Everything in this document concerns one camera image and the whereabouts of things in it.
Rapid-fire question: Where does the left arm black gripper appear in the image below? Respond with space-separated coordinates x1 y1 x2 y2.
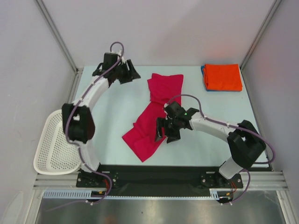
113 60 140 85

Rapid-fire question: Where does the crimson red t-shirt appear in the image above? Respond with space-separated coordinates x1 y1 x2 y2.
122 73 184 162

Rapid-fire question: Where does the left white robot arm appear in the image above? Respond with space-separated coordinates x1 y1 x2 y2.
62 52 140 188

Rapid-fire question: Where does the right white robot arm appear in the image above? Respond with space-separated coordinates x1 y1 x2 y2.
155 101 266 187

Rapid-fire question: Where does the black base mounting strip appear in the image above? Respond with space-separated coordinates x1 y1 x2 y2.
76 165 246 197

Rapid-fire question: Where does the folded blue t-shirt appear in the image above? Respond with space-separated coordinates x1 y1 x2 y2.
200 66 242 93

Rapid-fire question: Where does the folded orange t-shirt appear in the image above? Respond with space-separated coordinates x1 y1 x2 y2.
202 63 243 91

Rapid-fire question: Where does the white perforated plastic basket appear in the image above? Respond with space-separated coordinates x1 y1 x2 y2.
33 110 81 175

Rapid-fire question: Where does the left aluminium corner post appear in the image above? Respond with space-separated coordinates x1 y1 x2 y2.
32 0 79 73

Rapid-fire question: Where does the aluminium corner post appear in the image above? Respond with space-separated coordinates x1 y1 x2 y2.
32 0 79 73
240 0 284 71

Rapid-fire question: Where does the left slotted cable duct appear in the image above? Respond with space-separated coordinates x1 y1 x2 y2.
43 189 106 200

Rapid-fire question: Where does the right aluminium corner post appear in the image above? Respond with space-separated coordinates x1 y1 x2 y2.
240 0 284 71

